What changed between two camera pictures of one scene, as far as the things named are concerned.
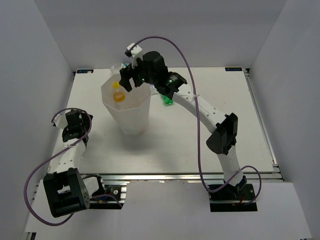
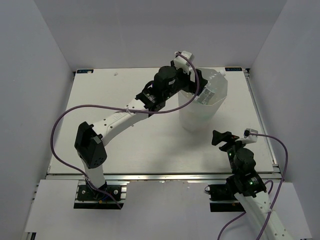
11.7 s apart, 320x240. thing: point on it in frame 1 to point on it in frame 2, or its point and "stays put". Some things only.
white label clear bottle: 116,69 to 206,95
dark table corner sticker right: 233,69 stays put
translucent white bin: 130,108 to 201,113
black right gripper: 127,73 to 217,137
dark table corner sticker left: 84,71 stays put
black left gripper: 85,118 to 190,86
